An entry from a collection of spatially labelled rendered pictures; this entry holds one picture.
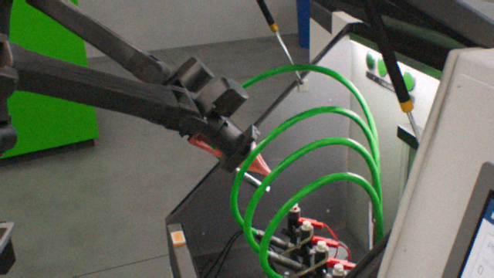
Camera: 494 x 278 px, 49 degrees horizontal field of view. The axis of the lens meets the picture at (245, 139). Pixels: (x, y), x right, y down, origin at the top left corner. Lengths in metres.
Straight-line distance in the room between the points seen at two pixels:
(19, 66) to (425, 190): 0.62
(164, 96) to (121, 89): 0.09
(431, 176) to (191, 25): 7.10
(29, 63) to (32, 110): 3.52
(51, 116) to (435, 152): 3.86
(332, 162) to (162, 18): 6.26
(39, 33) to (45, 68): 3.39
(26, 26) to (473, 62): 3.75
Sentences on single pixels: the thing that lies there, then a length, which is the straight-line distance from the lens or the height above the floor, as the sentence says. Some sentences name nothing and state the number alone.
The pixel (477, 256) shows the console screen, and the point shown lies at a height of 1.34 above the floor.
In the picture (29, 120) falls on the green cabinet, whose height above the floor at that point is 0.33.
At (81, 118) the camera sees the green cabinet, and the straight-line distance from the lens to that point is 4.50.
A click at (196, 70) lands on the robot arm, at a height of 1.40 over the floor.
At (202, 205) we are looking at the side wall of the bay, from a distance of 1.52.
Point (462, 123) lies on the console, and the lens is 0.77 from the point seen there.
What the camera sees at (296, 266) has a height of 1.09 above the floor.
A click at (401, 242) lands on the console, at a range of 0.86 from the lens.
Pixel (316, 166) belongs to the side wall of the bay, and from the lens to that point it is 1.57.
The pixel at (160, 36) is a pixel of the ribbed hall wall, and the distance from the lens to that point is 7.73.
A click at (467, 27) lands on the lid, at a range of 0.81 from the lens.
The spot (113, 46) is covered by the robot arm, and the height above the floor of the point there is 1.46.
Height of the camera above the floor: 1.74
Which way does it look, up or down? 23 degrees down
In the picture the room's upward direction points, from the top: 2 degrees counter-clockwise
